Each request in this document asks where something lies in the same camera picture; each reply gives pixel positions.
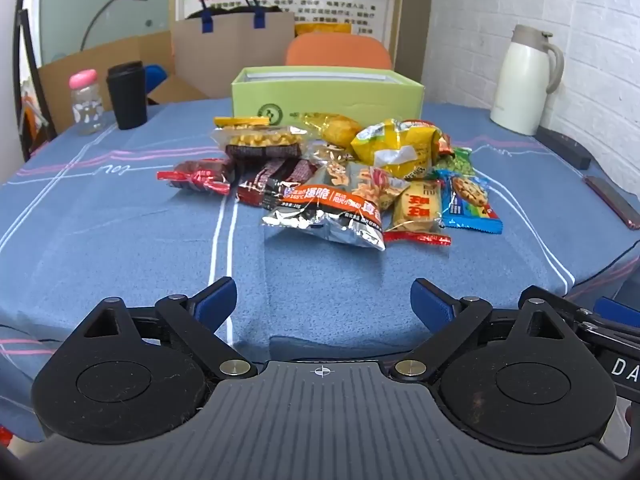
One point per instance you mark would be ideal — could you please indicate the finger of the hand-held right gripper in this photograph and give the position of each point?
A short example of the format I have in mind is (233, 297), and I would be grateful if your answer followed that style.
(570, 312)
(620, 308)

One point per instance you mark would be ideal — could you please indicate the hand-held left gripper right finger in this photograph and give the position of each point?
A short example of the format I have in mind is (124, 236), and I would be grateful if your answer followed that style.
(429, 305)

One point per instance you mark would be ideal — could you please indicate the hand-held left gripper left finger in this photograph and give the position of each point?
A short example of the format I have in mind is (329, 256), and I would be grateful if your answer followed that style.
(221, 300)

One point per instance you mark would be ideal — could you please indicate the blue cookie packet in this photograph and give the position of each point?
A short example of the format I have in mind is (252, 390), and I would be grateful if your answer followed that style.
(470, 200)

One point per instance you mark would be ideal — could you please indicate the dark red foil-ended snack packet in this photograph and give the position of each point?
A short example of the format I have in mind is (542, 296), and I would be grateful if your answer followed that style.
(197, 175)

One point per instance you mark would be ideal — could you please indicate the green pea snack packet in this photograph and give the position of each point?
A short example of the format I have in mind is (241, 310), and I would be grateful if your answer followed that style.
(457, 162)

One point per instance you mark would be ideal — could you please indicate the light green cardboard box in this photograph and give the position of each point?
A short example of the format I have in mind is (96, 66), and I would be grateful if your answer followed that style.
(350, 100)

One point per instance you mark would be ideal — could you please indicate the yellow cake packet red ends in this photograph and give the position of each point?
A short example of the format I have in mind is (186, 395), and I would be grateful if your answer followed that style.
(416, 207)

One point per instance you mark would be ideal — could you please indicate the smartphone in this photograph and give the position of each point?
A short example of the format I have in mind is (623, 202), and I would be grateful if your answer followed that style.
(612, 201)

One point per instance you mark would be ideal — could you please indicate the blue striped tablecloth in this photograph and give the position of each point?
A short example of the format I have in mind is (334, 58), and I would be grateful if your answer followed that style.
(125, 240)

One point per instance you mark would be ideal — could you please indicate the dark brown snack packet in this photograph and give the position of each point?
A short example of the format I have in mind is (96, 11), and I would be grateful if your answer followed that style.
(270, 182)

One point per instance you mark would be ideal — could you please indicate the silver orange snack packet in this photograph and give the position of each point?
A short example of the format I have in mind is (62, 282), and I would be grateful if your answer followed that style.
(325, 220)

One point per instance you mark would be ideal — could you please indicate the flat black box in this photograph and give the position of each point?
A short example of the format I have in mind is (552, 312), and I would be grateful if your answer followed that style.
(565, 149)

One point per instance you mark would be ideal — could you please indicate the clear packet of yellow beans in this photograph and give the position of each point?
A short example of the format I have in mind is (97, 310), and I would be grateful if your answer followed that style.
(260, 136)

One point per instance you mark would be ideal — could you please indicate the black cup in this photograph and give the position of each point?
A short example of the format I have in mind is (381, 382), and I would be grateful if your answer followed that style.
(127, 100)

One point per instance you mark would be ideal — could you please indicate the blue plastic object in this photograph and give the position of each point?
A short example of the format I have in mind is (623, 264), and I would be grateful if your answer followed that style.
(156, 77)

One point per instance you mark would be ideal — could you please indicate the white thermos jug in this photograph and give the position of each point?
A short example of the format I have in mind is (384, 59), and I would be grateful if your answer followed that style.
(520, 85)

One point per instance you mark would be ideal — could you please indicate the clear jar pink lid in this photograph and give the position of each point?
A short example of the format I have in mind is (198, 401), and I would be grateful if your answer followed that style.
(87, 105)

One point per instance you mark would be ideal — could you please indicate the orange chair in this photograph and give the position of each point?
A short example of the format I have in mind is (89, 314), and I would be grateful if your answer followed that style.
(337, 52)

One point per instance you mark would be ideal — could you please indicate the brown cardboard box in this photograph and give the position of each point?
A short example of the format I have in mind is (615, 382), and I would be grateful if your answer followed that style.
(75, 65)

